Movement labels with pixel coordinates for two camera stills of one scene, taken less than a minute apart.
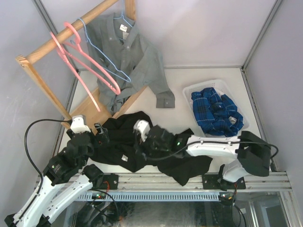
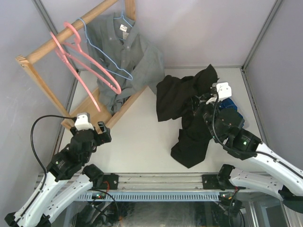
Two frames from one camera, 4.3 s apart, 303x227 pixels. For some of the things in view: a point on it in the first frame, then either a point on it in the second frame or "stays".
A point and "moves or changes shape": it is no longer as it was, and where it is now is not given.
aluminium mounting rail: x=154 y=181 stays
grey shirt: x=126 y=62 stays
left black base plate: x=110 y=181 stays
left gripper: x=102 y=131 stays
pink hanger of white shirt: x=64 y=58 stays
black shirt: x=134 y=144 → x=175 y=95
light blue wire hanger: x=126 y=80 moves or changes shape
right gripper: x=141 y=145 → x=200 y=103
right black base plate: x=217 y=182 stays
